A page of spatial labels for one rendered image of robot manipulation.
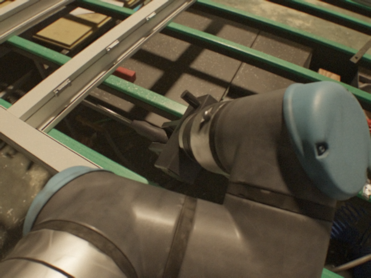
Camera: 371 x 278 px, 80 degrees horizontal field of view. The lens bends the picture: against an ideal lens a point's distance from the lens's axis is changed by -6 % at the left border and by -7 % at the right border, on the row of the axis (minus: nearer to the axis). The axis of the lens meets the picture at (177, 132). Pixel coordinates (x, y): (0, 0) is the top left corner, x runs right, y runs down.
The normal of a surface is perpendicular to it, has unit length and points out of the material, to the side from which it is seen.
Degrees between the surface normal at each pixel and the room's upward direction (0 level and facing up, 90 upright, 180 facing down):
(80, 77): 90
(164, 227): 1
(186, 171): 40
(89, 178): 29
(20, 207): 0
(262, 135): 59
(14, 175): 0
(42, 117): 90
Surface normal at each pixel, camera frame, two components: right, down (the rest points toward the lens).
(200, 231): 0.07, -0.67
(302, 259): 0.14, -0.14
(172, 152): -0.75, -0.55
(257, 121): -0.86, -0.28
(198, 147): -0.84, 0.31
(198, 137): -0.90, 0.01
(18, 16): 0.87, 0.42
